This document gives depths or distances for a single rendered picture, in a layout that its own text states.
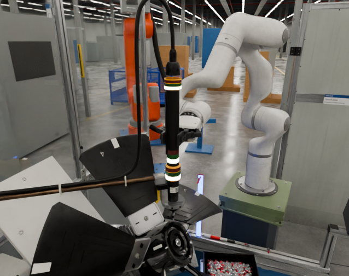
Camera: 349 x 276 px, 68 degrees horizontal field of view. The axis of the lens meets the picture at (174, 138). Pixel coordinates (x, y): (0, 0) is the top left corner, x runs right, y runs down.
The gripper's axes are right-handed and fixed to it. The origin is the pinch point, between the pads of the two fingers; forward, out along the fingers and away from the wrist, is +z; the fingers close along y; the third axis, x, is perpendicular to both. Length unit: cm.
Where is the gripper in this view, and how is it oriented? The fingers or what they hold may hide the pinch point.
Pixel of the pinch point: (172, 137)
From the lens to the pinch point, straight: 70.2
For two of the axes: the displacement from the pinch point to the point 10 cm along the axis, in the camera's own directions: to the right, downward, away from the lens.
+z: -3.4, 3.1, -8.9
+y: -9.4, -1.2, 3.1
